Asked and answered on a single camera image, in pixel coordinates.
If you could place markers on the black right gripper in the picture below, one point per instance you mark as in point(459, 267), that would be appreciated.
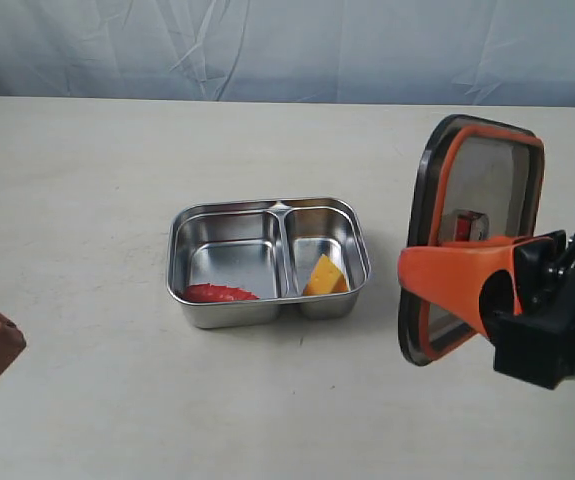
point(520, 292)

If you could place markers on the dark transparent lunch box lid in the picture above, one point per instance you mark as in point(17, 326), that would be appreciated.
point(477, 179)

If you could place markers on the yellow toy cheese wedge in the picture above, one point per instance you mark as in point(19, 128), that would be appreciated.
point(326, 278)

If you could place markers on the red toy sausage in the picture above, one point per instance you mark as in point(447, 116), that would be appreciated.
point(211, 293)

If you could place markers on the steel two-compartment lunch box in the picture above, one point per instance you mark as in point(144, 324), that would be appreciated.
point(270, 248)

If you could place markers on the light blue backdrop cloth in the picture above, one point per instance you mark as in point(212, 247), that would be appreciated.
point(408, 52)

